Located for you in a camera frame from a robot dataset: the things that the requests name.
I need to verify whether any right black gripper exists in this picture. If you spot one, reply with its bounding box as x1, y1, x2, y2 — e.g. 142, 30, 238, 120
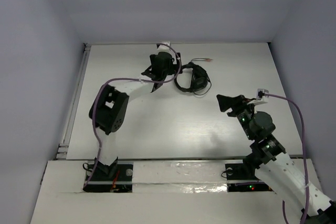
217, 93, 257, 140

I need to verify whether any black over-ear headphones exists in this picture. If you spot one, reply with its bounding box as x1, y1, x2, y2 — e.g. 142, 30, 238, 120
174, 61, 212, 96

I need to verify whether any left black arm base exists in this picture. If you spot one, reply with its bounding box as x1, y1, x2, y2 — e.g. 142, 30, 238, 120
82, 160, 133, 193

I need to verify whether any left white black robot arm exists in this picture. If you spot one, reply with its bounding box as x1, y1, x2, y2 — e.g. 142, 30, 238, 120
89, 51, 182, 179

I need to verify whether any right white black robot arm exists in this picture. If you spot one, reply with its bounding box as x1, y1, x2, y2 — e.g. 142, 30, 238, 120
216, 89, 335, 223

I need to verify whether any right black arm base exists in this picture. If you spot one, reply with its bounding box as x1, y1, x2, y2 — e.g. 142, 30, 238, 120
221, 163, 272, 193

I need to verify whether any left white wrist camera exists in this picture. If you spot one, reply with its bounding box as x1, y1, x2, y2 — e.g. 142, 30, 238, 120
156, 41, 171, 52

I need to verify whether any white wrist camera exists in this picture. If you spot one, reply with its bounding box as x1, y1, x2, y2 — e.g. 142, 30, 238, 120
248, 89, 269, 106
156, 41, 171, 52

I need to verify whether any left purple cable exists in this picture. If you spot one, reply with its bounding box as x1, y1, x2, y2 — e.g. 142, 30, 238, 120
83, 42, 182, 189

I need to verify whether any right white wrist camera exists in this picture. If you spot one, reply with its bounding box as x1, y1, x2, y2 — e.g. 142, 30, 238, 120
248, 89, 269, 106

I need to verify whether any aluminium mounting rail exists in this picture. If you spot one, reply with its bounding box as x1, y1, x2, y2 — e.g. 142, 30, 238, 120
112, 155, 305, 162

